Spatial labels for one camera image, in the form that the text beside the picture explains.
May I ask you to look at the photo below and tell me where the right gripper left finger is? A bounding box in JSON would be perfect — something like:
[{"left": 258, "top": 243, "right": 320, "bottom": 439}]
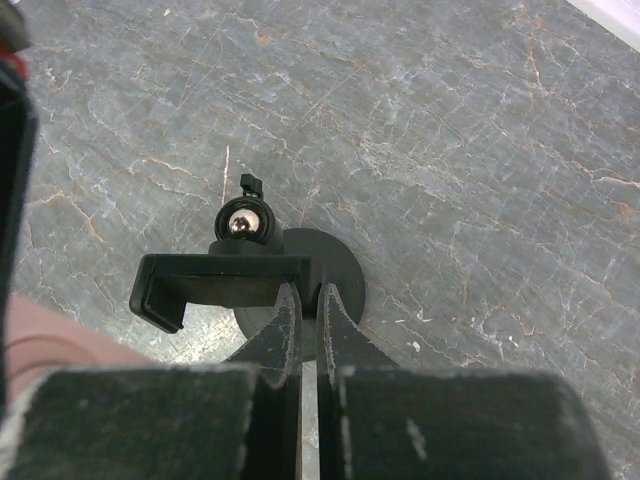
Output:
[{"left": 1, "top": 285, "right": 301, "bottom": 479}]

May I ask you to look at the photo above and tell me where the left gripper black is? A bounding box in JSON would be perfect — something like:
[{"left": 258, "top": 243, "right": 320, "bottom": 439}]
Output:
[{"left": 0, "top": 0, "right": 40, "bottom": 416}]

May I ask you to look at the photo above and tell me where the black phone stand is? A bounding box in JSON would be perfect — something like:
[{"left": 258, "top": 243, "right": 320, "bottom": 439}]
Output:
[{"left": 129, "top": 173, "right": 366, "bottom": 360}]

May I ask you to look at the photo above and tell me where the phone with pink case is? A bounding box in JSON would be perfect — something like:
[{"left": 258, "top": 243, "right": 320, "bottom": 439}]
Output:
[{"left": 4, "top": 296, "right": 155, "bottom": 404}]

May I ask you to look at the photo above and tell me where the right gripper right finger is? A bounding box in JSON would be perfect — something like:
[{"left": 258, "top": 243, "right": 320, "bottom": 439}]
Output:
[{"left": 317, "top": 284, "right": 611, "bottom": 479}]

